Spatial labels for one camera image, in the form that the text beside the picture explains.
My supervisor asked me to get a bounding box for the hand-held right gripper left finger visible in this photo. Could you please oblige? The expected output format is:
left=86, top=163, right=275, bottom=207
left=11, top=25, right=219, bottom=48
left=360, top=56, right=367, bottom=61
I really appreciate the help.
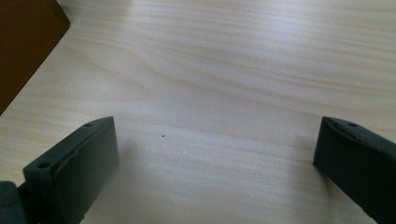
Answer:
left=21, top=116, right=120, bottom=224

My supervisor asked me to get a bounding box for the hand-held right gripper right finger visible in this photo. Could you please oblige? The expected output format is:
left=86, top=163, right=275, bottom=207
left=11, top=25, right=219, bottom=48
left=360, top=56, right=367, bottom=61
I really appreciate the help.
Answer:
left=312, top=116, right=396, bottom=224

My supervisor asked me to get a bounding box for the brown wooden box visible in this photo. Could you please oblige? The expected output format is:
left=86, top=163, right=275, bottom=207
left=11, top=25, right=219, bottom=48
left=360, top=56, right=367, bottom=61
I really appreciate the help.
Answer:
left=0, top=0, right=72, bottom=116

